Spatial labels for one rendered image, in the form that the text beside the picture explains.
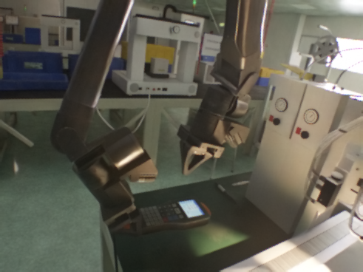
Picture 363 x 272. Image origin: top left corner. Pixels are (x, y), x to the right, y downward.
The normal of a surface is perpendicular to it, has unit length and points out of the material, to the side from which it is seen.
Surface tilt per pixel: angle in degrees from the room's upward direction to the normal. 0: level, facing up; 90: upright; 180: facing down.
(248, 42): 103
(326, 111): 90
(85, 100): 58
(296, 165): 90
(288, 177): 90
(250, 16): 111
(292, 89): 90
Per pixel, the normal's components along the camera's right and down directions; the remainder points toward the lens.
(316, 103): -0.87, 0.07
